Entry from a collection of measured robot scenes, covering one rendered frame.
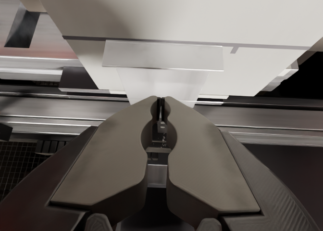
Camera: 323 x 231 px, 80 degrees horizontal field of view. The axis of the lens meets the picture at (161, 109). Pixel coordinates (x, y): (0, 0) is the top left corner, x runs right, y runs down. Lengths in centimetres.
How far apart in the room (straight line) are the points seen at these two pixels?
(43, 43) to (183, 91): 17
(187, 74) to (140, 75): 4
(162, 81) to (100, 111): 32
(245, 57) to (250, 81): 4
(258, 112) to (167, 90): 35
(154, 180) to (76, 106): 34
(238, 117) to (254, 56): 34
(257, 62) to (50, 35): 23
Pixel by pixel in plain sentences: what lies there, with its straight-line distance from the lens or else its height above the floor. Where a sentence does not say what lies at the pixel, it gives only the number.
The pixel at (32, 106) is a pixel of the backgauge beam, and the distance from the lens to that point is 57.
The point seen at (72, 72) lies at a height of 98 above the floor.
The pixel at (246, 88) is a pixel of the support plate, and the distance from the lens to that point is 23.
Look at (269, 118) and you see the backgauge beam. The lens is 54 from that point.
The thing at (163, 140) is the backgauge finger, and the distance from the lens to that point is 40.
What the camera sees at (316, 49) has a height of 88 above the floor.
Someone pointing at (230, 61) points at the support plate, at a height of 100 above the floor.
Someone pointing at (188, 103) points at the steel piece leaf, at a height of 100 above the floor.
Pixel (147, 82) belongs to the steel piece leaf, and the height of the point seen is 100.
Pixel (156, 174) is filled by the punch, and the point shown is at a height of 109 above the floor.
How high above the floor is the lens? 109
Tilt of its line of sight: 19 degrees down
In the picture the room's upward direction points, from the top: 177 degrees counter-clockwise
